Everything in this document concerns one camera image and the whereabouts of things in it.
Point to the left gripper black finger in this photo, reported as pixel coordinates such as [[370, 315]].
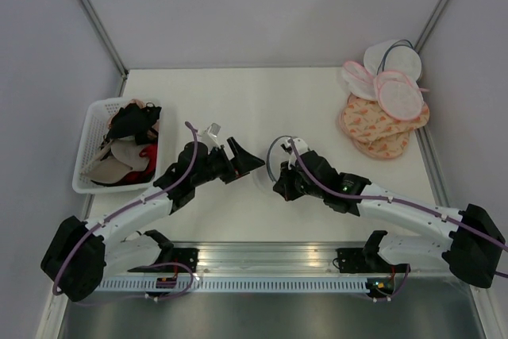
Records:
[[236, 149], [244, 162]]

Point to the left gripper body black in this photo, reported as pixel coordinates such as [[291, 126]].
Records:
[[219, 166]]

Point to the white mesh laundry bag blue trim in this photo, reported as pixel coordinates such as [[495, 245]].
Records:
[[265, 178]]

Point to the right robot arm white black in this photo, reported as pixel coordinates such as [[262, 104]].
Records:
[[466, 241]]

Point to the left arm base black plate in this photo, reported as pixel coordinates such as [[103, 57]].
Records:
[[184, 256]]

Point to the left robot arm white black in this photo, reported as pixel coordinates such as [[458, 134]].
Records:
[[169, 193]]

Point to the right arm base black plate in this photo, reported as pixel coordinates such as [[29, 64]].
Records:
[[353, 261]]

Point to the red bra in basket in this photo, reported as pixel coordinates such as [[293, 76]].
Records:
[[148, 154]]

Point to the beige bra in basket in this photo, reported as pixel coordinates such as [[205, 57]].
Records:
[[109, 170]]

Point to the floral orange laundry bag upper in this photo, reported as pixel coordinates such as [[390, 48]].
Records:
[[366, 122]]

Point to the floral orange laundry bag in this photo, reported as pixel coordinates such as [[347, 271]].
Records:
[[366, 122], [386, 148]]

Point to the black bra in basket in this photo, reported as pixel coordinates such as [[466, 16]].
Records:
[[133, 122]]

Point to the floral orange laundry bag lower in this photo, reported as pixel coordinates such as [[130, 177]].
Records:
[[386, 148]]

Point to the pink trimmed mesh bag back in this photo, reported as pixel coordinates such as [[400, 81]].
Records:
[[358, 80]]

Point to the pink trimmed mesh bag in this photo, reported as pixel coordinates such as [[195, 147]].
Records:
[[398, 95], [358, 80]]

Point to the pink trimmed mesh bag front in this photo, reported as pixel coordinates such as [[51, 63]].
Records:
[[398, 95]]

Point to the white mesh bag blue zipper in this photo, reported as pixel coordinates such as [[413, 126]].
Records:
[[393, 55]]

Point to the white plastic basket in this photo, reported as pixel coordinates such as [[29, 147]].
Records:
[[94, 132]]

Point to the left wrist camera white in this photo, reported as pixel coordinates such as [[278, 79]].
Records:
[[208, 136]]

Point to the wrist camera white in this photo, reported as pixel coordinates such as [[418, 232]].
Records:
[[293, 147], [208, 136]]

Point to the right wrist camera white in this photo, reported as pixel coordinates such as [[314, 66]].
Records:
[[293, 147]]

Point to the aluminium rail front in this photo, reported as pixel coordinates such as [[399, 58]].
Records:
[[254, 253]]

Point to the white slotted cable duct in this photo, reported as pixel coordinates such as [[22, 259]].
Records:
[[209, 284]]

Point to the left aluminium frame post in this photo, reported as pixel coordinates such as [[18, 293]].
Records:
[[100, 30]]

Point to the aluminium frame post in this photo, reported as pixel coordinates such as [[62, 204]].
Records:
[[431, 23], [100, 30]]

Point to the right aluminium frame post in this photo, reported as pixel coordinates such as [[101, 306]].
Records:
[[431, 23]]

